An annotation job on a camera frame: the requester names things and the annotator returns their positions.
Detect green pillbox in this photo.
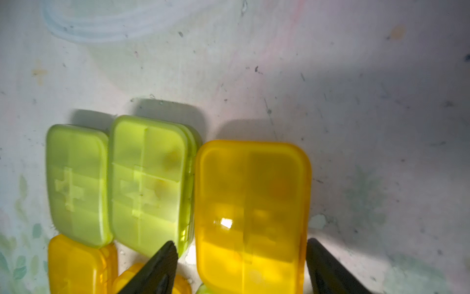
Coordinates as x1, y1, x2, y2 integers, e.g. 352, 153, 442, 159
195, 284, 213, 294
108, 115, 202, 257

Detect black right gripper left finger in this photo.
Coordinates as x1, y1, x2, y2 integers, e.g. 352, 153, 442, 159
118, 241, 178, 294

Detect green pillbox sideways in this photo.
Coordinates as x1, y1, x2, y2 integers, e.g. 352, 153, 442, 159
45, 124, 113, 248

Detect clear pillbox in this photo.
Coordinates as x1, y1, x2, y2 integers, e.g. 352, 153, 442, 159
40, 1, 214, 44

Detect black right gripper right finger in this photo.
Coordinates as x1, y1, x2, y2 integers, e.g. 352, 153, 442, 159
306, 238, 371, 294

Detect small orange pillbox front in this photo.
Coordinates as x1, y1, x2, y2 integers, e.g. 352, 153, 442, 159
112, 263, 192, 294

